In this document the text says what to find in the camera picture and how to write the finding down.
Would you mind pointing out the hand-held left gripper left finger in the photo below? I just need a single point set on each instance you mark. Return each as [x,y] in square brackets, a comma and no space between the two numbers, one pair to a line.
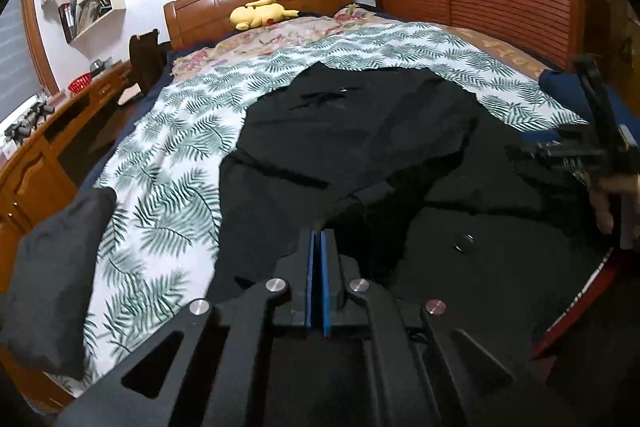
[295,292]

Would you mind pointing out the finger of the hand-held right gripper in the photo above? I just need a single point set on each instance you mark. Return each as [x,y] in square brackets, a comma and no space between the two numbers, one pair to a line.
[550,154]
[597,107]

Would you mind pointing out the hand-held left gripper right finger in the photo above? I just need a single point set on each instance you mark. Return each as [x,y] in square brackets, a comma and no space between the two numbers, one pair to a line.
[340,292]

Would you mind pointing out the black button coat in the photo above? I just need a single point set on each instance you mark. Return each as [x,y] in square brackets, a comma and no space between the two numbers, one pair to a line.
[400,147]

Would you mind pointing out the person's right hand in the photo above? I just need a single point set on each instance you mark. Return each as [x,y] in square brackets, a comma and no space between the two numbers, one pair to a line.
[607,202]

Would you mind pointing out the blue folded garment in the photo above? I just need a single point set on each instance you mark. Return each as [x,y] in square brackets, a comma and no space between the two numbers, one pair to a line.
[565,89]

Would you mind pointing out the orange printed blanket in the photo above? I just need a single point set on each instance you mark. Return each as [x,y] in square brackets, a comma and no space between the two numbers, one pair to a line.
[500,49]

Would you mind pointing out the leaf print bed sheet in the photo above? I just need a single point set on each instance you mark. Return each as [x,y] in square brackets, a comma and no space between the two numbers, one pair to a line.
[165,187]

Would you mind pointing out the grey folded garment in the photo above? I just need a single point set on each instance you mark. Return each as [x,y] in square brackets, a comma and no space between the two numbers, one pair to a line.
[55,277]

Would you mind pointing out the floral quilt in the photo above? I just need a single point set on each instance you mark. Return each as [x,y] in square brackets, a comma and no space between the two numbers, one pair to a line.
[280,42]

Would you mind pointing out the dark chair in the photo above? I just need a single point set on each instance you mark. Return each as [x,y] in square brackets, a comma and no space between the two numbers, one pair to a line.
[147,59]

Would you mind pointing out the yellow plush toy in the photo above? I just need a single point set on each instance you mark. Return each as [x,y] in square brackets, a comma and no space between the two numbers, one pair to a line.
[260,13]

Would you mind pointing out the wooden desk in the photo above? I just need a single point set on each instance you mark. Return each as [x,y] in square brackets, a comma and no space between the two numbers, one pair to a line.
[30,177]

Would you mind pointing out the wooden bed headboard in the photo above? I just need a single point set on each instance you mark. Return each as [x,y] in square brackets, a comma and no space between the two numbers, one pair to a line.
[210,7]

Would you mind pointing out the red basket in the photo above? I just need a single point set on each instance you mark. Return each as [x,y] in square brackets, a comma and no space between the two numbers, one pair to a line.
[80,84]

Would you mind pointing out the grey metal pot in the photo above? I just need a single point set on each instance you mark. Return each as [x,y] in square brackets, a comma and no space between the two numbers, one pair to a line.
[98,66]

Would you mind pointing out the stack of papers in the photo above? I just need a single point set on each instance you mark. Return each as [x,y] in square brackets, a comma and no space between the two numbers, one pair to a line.
[95,7]

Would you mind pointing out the black binders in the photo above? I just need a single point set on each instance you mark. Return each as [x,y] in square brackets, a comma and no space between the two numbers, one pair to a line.
[67,21]

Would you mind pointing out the grey window blind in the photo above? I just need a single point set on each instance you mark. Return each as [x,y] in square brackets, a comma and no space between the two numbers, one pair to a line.
[15,57]

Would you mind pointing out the wooden window frame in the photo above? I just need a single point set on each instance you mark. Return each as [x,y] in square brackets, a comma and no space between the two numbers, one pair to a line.
[40,42]

